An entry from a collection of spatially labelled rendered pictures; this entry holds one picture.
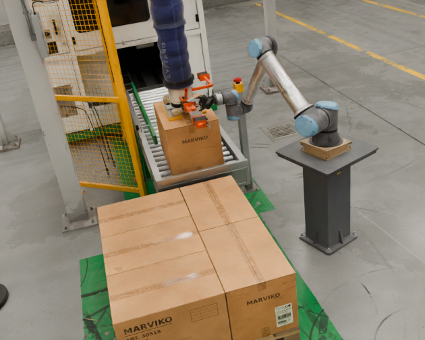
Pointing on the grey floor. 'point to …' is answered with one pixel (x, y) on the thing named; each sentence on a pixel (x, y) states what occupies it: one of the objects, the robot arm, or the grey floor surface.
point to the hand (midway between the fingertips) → (189, 106)
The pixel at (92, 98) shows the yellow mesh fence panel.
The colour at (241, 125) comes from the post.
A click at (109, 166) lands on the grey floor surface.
